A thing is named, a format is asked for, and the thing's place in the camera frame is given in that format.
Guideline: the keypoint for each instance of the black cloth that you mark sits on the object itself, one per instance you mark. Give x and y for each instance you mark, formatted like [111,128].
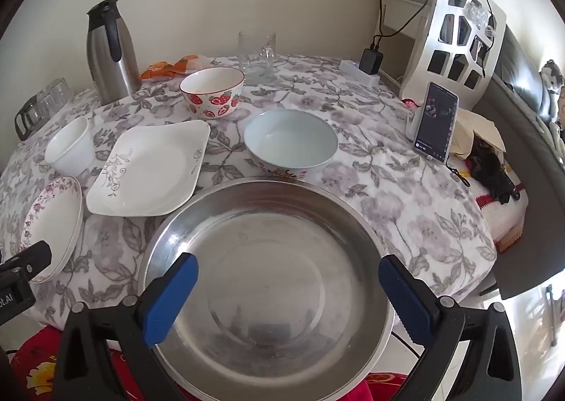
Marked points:
[492,171]

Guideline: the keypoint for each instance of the black smartphone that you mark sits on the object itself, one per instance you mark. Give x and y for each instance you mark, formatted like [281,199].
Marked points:
[435,123]

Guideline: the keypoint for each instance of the grey floral tablecloth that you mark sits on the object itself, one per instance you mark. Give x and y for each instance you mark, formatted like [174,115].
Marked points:
[397,207]

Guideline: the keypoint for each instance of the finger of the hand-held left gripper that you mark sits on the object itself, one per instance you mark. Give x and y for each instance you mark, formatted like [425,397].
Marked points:
[31,257]

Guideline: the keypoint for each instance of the husky plush toy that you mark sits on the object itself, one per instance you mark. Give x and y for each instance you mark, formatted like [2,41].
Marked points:
[551,87]

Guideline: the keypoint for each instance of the black charger adapter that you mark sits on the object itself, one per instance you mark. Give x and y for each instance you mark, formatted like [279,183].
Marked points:
[370,60]

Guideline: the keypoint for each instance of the small pink toy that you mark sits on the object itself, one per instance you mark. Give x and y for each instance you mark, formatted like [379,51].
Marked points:
[411,103]

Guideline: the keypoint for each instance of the square white plate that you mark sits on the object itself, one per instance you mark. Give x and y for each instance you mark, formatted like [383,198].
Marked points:
[150,171]

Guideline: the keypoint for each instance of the red and white crochet cushion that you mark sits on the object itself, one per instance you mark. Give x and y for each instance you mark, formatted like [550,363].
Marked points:
[503,220]

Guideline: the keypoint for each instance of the large stainless steel basin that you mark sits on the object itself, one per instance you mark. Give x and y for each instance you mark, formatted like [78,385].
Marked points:
[273,295]

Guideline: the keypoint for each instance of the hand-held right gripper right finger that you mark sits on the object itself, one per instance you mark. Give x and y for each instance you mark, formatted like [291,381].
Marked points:
[404,295]

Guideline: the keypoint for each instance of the white power strip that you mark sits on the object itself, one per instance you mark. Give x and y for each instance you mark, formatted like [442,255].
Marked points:
[351,68]

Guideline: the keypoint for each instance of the cream paper bag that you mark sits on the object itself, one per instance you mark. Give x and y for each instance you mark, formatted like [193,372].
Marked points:
[474,127]

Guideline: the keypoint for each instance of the strawberry print bowl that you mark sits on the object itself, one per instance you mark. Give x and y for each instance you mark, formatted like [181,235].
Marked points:
[212,101]

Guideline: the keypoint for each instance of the white shelf unit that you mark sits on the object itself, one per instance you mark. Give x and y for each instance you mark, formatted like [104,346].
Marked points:
[397,43]

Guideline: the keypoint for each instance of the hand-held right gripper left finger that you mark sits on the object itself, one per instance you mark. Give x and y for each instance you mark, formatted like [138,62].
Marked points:
[170,299]

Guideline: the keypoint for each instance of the white phone stand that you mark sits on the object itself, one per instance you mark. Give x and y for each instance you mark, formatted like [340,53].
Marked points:
[412,127]

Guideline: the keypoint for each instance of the orange snack packet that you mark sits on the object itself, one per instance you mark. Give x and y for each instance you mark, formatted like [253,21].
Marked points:
[187,63]
[156,71]

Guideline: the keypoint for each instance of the round pink floral plate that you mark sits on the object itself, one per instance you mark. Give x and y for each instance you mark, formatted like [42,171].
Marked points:
[53,224]

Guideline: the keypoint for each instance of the stainless steel thermos jug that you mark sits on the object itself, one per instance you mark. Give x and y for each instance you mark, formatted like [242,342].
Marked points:
[110,74]

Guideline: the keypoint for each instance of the clear drinking glass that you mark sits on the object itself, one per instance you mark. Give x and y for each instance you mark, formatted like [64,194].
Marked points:
[44,102]
[62,90]

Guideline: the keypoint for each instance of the small white bowl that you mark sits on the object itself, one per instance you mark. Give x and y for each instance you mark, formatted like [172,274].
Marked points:
[70,149]

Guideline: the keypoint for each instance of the light blue bowl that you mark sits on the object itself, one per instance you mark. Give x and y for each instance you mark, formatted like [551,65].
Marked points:
[287,140]

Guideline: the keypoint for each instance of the grey sofa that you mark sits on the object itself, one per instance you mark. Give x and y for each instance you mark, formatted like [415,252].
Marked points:
[529,189]

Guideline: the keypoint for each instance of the clear glass mug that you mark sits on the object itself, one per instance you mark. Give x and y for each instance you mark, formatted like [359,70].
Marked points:
[254,57]

